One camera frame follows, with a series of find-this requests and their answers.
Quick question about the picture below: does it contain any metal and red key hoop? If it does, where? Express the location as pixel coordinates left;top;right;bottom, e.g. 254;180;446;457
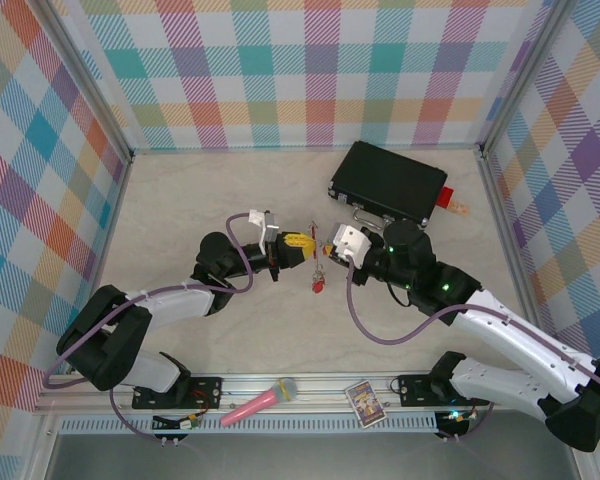
307;221;327;281

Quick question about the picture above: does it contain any black carrying case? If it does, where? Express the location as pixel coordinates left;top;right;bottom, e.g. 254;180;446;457
325;139;450;232

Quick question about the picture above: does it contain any pink toy microphone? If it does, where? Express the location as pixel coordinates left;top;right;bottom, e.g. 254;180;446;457
219;377;299;429

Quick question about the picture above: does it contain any small picture card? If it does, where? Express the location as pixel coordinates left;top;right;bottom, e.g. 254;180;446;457
346;380;387;427

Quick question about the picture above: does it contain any grey metal shelf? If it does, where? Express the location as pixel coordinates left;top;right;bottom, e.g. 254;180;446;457
44;430;581;480

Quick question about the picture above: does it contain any aluminium back rail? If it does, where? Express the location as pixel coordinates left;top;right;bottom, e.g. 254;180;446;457
129;144;484;154

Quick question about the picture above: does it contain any aluminium side rail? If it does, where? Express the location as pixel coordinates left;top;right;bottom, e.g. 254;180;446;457
34;152;136;414
477;149;545;347

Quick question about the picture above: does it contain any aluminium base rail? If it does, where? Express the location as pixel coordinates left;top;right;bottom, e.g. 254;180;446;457
33;370;511;415

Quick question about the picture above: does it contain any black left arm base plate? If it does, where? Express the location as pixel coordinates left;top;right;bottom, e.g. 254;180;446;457
131;374;225;412

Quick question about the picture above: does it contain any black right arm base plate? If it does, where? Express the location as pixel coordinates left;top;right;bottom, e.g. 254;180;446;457
389;372;456;409

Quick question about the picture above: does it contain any white slotted cable duct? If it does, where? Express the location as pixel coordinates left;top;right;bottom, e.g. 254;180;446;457
59;413;439;435

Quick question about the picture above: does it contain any aluminium frame post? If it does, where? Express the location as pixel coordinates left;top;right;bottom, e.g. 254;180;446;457
477;0;574;159
39;0;136;161

